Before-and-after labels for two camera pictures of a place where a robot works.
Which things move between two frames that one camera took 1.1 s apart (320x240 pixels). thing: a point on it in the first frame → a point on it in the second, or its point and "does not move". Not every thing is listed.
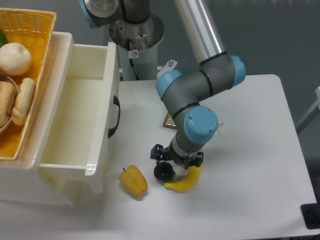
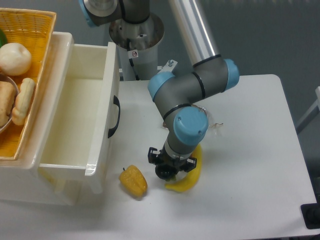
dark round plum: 164,172 does not move
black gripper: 159,153 → 157,157
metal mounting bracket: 170,65 does not move
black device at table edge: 311,215 does not move
